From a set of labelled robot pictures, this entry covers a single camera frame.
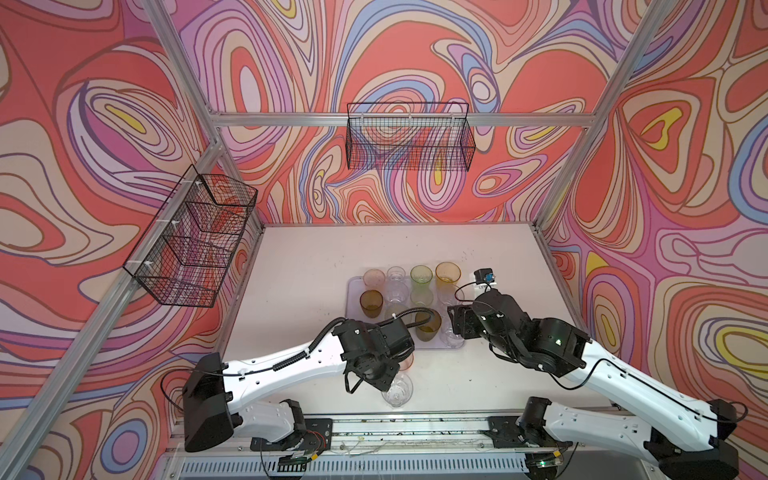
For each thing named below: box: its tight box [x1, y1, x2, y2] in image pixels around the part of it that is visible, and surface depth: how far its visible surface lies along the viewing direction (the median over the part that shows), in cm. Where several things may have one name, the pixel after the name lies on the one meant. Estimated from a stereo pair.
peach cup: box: [363, 268, 386, 290], surface depth 99 cm
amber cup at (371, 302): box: [360, 290, 384, 318], surface depth 94 cm
